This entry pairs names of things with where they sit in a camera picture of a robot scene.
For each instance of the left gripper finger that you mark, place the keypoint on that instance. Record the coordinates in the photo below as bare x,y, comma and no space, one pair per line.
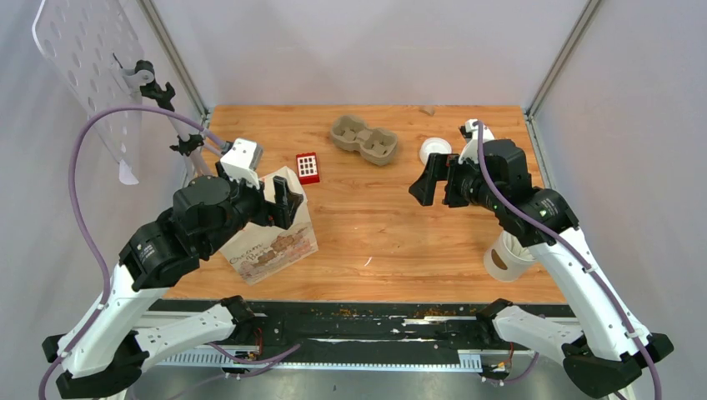
283,215
281,190

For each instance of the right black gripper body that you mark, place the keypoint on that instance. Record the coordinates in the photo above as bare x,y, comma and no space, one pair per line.
474,190

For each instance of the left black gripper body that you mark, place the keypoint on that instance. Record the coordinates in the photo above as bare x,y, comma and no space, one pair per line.
250,204

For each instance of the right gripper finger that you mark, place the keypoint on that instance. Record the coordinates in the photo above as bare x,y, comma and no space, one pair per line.
436,169
452,197

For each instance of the white plastic cup lid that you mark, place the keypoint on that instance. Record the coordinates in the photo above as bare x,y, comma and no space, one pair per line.
433,145

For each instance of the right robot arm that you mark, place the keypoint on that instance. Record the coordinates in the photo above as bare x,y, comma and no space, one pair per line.
610,347

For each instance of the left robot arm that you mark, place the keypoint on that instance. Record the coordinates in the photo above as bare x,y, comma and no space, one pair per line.
105,353

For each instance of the red toy block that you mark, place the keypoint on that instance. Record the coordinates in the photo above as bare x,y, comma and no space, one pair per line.
307,168

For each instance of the white paper bakery bag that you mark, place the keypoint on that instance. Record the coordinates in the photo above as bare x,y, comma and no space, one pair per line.
256,253

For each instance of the cardboard cup carrier tray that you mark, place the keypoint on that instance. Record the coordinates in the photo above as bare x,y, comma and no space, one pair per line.
376,145

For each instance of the white straw holder cup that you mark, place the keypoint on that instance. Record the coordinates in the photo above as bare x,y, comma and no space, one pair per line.
507,260

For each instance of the tripod stand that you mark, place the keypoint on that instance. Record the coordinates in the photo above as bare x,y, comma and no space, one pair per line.
191,141

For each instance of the perforated white panel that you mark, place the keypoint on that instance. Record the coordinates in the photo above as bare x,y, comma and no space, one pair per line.
94,48

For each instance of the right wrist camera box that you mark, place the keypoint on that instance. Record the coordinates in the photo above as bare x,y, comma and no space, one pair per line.
470,133

